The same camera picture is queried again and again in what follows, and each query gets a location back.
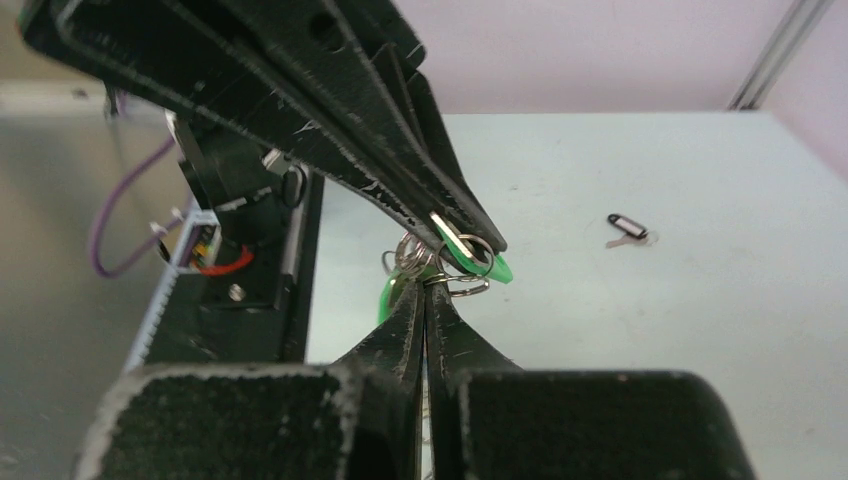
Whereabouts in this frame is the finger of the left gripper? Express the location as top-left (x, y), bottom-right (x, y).
top-left (19, 0), bottom-right (507, 252)

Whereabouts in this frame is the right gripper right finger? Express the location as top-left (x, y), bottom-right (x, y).
top-left (425, 286), bottom-right (755, 479)

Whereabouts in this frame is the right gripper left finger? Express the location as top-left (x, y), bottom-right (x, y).
top-left (72, 283), bottom-right (425, 479)

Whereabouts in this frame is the green capped key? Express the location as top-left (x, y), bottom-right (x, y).
top-left (429, 212), bottom-right (514, 284)
top-left (377, 269), bottom-right (404, 325)

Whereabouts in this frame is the black tagged key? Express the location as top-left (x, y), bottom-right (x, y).
top-left (605, 213), bottom-right (659, 249)

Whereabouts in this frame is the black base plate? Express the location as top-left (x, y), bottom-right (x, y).
top-left (143, 167), bottom-right (324, 364)

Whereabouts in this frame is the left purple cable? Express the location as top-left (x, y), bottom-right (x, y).
top-left (89, 135), bottom-right (183, 280)

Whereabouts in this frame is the grey slotted cable duct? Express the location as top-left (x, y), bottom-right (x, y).
top-left (122, 209), bottom-right (219, 373)

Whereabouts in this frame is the left aluminium frame post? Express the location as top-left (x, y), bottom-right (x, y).
top-left (727, 0), bottom-right (834, 111)

